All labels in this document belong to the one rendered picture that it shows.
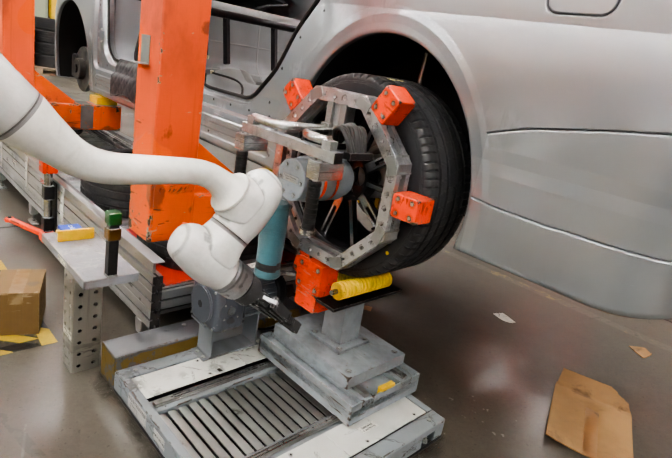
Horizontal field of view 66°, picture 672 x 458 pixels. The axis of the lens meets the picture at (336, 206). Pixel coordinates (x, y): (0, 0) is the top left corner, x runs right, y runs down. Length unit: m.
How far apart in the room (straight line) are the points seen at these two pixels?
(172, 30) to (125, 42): 2.10
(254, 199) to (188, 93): 0.70
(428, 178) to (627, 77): 0.53
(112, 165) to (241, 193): 0.27
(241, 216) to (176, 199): 0.71
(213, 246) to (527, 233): 0.78
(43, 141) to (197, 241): 0.36
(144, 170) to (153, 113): 0.72
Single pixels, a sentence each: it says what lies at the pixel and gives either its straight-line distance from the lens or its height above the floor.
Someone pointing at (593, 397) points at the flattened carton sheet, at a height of 0.01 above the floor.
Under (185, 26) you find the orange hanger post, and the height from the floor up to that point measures 1.23.
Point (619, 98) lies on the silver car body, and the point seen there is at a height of 1.22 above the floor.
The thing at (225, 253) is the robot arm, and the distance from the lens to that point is 1.15.
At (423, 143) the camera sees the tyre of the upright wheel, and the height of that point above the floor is 1.02.
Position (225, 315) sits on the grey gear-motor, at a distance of 1.86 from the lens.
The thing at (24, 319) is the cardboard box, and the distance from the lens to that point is 2.35.
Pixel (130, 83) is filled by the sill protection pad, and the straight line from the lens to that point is 3.23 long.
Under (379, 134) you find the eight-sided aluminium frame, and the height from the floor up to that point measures 1.03.
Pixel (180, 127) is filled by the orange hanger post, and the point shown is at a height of 0.91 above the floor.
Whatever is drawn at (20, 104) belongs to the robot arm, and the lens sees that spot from 0.95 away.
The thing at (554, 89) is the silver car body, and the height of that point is 1.22.
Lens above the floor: 1.20
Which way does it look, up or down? 15 degrees down
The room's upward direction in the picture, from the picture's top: 10 degrees clockwise
